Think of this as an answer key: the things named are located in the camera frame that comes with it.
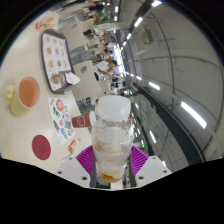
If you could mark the pale yellow mug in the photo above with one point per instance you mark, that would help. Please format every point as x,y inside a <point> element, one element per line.
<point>28,91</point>

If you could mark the clear plastic food bag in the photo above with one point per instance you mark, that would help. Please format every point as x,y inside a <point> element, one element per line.
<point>46,20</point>

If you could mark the red paper cup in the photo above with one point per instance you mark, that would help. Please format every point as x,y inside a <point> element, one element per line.
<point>81,120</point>

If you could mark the ceiling strip lights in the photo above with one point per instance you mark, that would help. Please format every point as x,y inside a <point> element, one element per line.
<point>193,115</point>

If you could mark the ceiling air conditioner unit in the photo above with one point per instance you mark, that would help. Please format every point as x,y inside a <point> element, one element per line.
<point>147,36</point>

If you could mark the colourful printed leaflet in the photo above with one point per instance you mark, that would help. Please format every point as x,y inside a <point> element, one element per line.
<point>61,121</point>

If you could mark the white paper napkin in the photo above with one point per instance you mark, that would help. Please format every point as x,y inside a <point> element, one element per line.
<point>72,78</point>

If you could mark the flat round red coaster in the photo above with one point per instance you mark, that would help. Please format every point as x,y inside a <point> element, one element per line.
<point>41,147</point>

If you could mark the small red sauce packet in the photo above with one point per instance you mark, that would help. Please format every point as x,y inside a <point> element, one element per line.
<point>72,146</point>

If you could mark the person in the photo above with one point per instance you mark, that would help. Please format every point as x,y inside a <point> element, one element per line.
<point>104,66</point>

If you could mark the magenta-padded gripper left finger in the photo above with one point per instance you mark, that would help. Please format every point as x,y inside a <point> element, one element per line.
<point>85,158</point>

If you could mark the beige plastic chair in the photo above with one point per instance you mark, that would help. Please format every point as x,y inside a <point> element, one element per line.
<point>87,83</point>
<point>76,35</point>

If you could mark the clear plastic drink bottle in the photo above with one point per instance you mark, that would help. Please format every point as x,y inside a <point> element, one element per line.
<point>111,146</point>

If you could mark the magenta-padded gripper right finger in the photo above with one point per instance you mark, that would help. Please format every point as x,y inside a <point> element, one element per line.
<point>139,159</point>

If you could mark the dark food tray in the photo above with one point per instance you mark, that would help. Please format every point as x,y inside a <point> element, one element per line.
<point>55,56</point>

